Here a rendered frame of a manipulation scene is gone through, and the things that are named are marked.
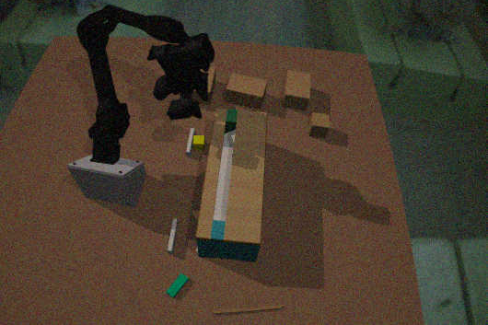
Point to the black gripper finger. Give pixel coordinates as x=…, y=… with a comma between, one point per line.
x=201, y=86
x=196, y=111

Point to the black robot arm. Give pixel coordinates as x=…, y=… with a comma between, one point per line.
x=112, y=116

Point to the small green block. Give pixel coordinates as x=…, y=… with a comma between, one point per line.
x=177, y=285

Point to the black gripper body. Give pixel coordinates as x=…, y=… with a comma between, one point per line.
x=185, y=82

